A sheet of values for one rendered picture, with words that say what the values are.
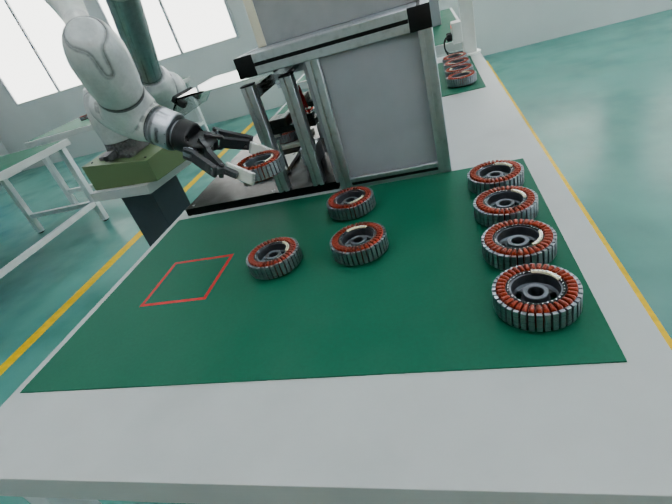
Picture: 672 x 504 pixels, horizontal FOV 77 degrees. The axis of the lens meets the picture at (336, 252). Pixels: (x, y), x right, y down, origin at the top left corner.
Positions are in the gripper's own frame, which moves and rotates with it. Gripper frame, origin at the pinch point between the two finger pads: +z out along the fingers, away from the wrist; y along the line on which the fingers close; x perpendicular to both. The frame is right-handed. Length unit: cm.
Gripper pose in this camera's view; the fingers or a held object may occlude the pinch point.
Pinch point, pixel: (258, 164)
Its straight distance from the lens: 100.3
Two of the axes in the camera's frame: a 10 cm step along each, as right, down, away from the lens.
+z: 9.2, 3.7, -0.8
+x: 2.4, -7.2, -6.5
